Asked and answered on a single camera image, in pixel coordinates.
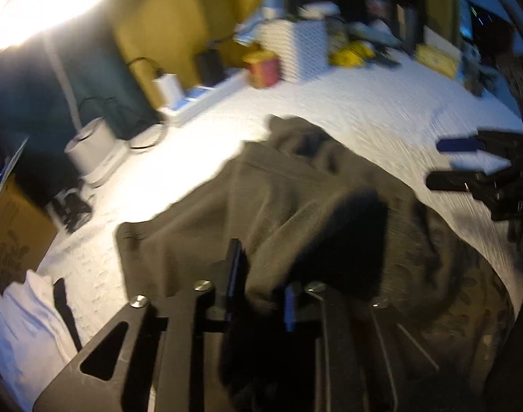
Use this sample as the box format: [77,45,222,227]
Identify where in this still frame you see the white textured bed cover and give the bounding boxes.
[39,55,523,341]

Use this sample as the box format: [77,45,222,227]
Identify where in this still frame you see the white perforated plastic basket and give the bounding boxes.
[260,20,329,83]

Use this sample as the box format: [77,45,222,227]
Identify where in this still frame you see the dark olive t-shirt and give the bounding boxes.
[115,117,514,411]

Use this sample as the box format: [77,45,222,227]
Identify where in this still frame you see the black bundled cable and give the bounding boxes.
[50,188,94,233]

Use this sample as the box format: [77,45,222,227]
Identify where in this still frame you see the black power adapter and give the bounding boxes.
[194,48,226,88]

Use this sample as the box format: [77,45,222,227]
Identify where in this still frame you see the red yellow tin can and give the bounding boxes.
[243,50,280,88]

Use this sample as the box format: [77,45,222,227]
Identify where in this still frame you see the white folded garment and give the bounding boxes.
[0,270,82,411]

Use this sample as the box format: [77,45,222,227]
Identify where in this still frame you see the yellow tissue box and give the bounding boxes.
[414,44,460,80]

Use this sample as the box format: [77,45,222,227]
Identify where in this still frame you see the yellow snack package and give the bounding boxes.
[330,41,375,68]

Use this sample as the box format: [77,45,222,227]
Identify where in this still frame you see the white power strip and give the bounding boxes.
[157,68,248,127]

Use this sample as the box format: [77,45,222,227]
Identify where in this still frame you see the plastic water bottle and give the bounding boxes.
[365,0,391,24]

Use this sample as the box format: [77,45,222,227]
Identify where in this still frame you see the white usb charger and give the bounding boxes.
[153,73,185,109]

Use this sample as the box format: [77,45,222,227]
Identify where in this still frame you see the white desk lamp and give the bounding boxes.
[0,0,128,188]

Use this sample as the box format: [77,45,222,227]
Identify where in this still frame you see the brown cardboard box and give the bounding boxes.
[0,177,57,293]

